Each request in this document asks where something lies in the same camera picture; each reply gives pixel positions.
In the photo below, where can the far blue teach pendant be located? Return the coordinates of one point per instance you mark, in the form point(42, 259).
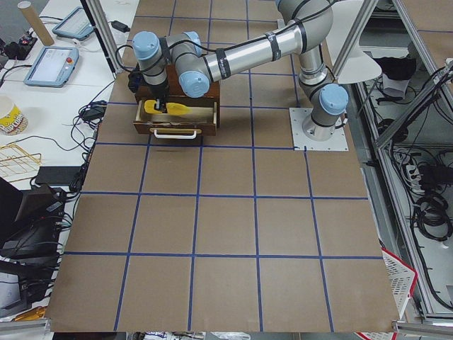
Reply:
point(75, 25)

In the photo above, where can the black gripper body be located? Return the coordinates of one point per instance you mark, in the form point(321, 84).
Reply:
point(158, 90)

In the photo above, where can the white red plastic basket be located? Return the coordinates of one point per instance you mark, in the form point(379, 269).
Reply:
point(402, 278)

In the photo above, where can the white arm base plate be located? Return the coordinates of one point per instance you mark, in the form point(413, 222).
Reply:
point(307, 136)

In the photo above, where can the yellow toy corn cob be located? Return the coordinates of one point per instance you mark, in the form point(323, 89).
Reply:
point(173, 108)

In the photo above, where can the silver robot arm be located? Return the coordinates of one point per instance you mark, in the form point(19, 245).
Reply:
point(306, 25)

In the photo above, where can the black power adapter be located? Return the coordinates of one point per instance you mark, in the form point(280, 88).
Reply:
point(120, 26)

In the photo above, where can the dark brown wooden box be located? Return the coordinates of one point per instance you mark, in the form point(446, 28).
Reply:
point(212, 90)

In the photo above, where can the aluminium frame post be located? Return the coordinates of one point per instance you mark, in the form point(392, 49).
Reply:
point(99, 22)

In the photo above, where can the yellow popcorn paper cup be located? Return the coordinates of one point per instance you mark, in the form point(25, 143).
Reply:
point(13, 122)

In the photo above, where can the gold wire rack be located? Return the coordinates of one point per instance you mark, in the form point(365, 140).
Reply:
point(17, 164)

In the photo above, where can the blue teach pendant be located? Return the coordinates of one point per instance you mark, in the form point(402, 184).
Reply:
point(52, 67)
point(75, 25)

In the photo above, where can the white chair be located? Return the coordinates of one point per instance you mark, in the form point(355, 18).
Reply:
point(350, 64)

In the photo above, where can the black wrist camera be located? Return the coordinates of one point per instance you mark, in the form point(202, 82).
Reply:
point(134, 81)

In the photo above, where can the wooden drawer with white handle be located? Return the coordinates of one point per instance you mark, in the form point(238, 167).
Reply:
point(200, 121)

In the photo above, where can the near blue teach pendant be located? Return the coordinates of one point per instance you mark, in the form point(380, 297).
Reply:
point(52, 67)

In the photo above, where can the cardboard tube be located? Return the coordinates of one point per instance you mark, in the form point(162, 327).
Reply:
point(35, 22)

